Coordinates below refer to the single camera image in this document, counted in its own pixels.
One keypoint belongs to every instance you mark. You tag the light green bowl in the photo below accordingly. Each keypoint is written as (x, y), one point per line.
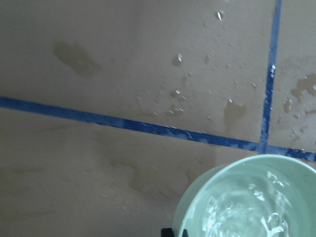
(258, 196)

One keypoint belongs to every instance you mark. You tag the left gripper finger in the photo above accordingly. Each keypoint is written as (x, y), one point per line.
(168, 230)

